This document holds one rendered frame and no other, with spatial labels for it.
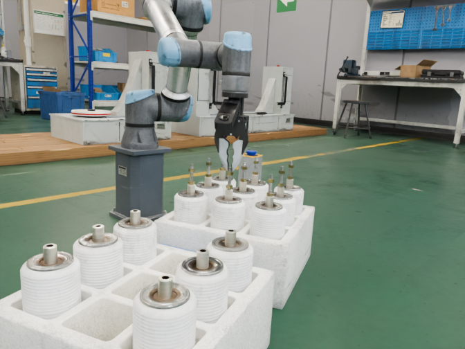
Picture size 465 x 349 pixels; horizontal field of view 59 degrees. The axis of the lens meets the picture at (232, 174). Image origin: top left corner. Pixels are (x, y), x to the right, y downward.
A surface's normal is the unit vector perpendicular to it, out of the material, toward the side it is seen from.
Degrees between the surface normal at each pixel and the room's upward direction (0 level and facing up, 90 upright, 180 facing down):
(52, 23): 90
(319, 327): 0
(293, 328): 0
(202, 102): 90
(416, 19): 90
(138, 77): 90
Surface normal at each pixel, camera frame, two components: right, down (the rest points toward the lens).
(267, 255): -0.36, 0.18
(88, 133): 0.73, 0.18
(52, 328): 0.05, -0.98
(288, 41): -0.69, 0.12
